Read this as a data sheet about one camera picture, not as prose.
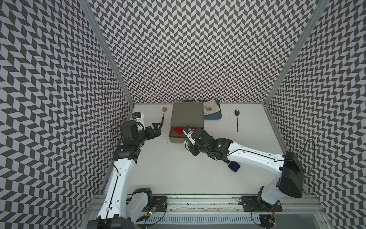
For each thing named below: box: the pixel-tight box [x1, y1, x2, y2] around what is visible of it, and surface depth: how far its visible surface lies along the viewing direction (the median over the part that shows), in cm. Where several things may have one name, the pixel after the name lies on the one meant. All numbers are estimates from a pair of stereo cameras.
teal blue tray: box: [189, 99, 223, 120], surface depth 110 cm
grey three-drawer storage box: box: [168, 101, 205, 144], surface depth 87 cm
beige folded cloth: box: [203, 99, 221, 116], surface depth 118 cm
